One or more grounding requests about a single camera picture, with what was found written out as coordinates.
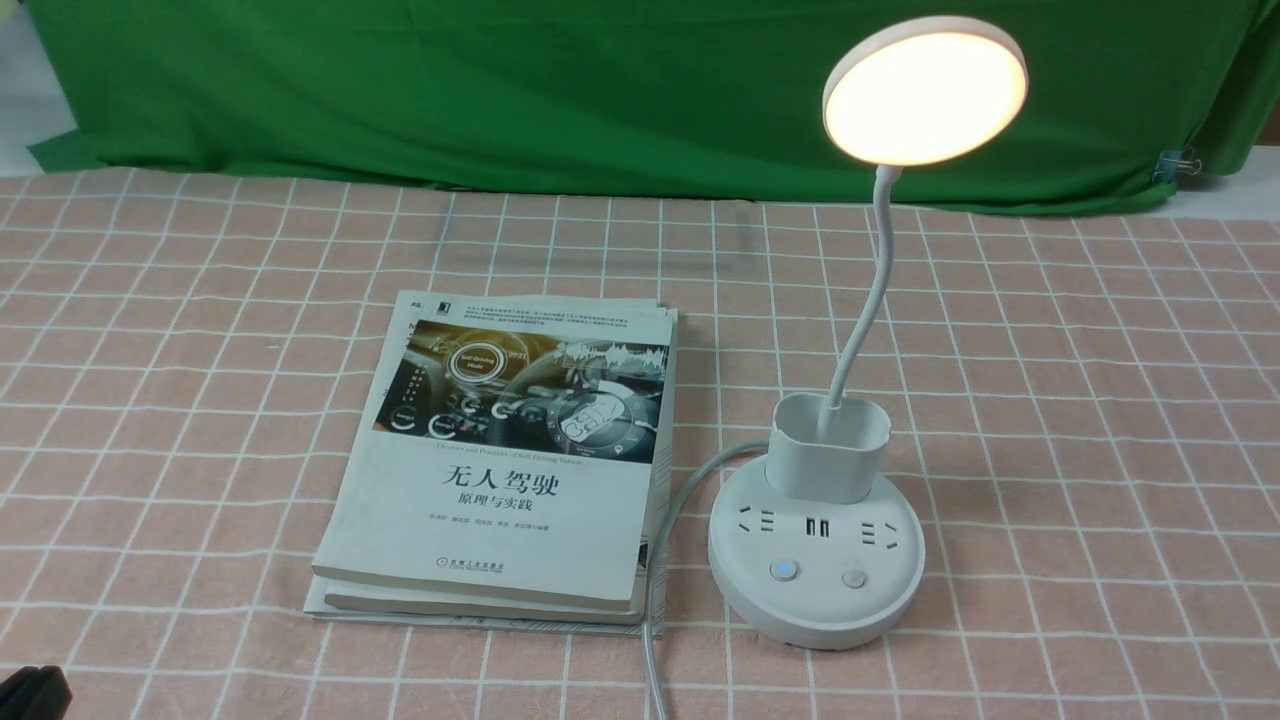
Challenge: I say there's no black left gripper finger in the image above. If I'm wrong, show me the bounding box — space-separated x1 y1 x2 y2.
1 665 73 720

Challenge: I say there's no white desk lamp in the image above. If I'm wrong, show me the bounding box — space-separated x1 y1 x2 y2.
707 15 1029 651

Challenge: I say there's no top self-driving book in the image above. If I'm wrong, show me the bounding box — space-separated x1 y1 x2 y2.
311 290 673 612

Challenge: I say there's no middle white book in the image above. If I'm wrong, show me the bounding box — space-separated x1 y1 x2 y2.
323 307 678 626

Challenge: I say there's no green backdrop cloth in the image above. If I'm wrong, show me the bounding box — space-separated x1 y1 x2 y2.
26 1 1277 215

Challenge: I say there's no pink checkered tablecloth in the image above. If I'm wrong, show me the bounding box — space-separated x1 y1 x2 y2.
1 170 1279 719

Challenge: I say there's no blue binder clip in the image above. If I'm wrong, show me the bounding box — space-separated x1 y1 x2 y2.
1151 147 1203 184

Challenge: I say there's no white lamp power cord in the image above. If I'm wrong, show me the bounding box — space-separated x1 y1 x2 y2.
643 439 771 720

